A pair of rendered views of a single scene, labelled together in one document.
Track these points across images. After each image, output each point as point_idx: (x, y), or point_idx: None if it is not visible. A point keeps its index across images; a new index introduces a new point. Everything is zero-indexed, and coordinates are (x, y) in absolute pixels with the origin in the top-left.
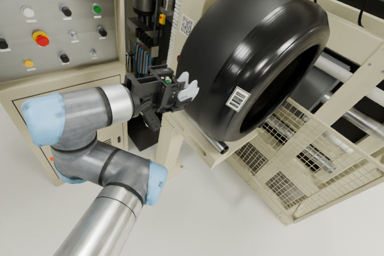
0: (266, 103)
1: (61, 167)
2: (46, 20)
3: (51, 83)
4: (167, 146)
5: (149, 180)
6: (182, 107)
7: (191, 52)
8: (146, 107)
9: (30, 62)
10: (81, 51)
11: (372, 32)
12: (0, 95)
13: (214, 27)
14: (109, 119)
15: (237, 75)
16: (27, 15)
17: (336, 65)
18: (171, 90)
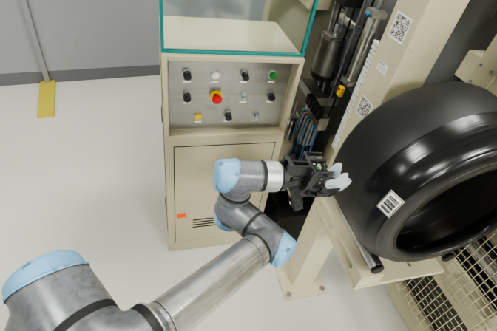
0: (462, 229)
1: (220, 212)
2: (225, 82)
3: (208, 137)
4: (308, 248)
5: (279, 243)
6: (326, 195)
7: (354, 143)
8: (293, 185)
9: (200, 115)
10: (245, 111)
11: None
12: (168, 140)
13: (383, 124)
14: (264, 186)
15: (393, 179)
16: (214, 77)
17: None
18: (319, 176)
